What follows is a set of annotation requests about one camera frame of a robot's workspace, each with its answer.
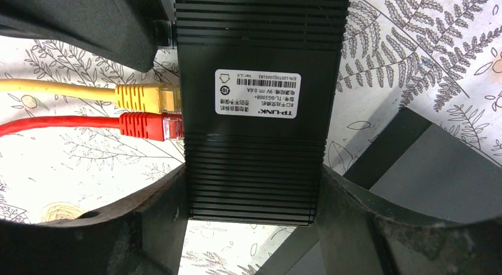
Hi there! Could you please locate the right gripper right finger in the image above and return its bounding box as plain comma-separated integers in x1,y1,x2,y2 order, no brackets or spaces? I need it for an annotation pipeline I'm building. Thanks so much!
316,166,501,274

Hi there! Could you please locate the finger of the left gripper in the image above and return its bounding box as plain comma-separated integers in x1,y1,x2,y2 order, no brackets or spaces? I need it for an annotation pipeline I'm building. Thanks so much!
1,0,175,72

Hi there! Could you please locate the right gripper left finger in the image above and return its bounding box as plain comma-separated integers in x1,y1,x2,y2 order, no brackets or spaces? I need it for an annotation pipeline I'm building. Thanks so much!
1,166,189,274

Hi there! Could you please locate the black network switch box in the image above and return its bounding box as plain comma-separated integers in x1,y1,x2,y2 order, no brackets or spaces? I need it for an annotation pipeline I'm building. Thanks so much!
258,108,501,274

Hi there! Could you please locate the red cable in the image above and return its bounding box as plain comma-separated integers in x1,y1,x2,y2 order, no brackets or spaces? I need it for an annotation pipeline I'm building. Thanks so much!
0,111,185,143

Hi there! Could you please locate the small black adapter box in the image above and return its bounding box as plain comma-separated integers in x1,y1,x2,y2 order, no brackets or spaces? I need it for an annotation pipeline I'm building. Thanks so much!
174,0,349,226

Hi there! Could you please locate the floral patterned table mat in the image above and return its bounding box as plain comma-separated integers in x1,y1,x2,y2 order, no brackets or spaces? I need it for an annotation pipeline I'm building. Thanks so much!
1,0,501,274

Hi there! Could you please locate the yellow cable by adapter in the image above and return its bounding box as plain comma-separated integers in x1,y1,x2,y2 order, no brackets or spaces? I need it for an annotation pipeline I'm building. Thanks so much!
0,77,183,114

